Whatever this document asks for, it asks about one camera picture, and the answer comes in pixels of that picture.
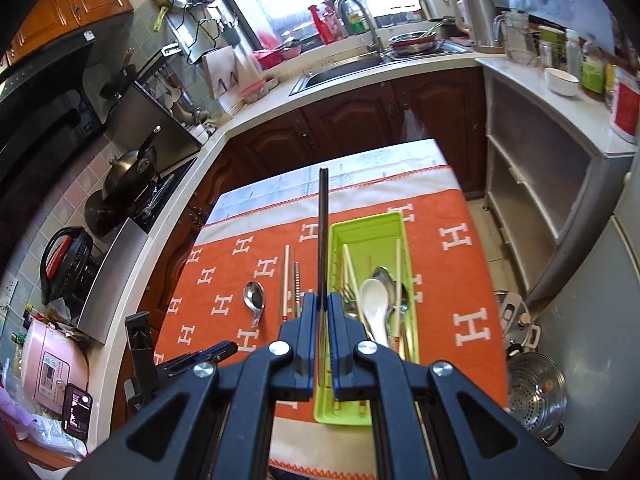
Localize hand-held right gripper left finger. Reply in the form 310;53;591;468
65;292;318;480

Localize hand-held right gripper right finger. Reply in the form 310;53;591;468
326;292;576;480

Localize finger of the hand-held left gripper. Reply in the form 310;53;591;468
154;341;239;395

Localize white ceramic spoon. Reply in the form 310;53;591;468
360;279;394;347

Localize short metal spoon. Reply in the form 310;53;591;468
242;281;266;328

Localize light wooden chopstick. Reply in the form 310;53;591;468
341;244;362;293

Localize dark metal chopstick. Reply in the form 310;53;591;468
318;166;329;306

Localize green plastic utensil tray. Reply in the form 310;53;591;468
312;211;421;426

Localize steel splash guard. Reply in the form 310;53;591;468
77;216;152;347

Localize black smartphone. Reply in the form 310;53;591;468
64;383;96;439

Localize pink rice cooker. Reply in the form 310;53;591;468
22;317;92;407

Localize black red pressure cooker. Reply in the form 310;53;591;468
40;226;94;312

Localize crumpled plastic bag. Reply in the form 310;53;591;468
0;390;87;463

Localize orange letter print blanket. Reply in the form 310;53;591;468
152;165;508;480

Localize white patterned tablecloth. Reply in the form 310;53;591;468
207;137;448;226

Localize pressure cooker lid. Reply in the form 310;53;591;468
495;289;542;357

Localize steel steamer pot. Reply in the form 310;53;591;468
506;351;569;447

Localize dark wooden base cabinets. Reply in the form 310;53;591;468
150;65;488;331

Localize clear plastic bag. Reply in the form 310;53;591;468
399;107;432;144

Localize steel countertop box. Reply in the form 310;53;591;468
105;82;203;162

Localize black range hood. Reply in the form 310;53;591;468
0;42;107;261

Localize steel sink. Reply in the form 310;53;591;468
289;42;473;97

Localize white shelf cabinet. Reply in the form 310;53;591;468
475;55;637;302

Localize light cutting board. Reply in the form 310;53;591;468
201;45;251;101

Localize pink basin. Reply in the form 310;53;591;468
252;37;303;69

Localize pan in sink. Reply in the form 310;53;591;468
387;29;447;59

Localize red bottle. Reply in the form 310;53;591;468
308;4;336;45

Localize green bottle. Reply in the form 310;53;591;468
347;2;369;36

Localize steel kitchen faucet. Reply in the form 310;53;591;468
334;0;386;56

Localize white bowl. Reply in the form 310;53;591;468
544;67;582;98

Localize glass pitcher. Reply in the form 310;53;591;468
492;10;538;67

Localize steel electric kettle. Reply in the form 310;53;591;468
446;0;502;56

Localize green label jar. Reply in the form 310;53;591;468
580;42;609;96

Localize red label container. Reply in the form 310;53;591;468
612;67;640;144

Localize black wire rack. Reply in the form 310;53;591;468
165;7;236;66

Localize orange wooden wall cabinet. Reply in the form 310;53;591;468
5;0;134;62

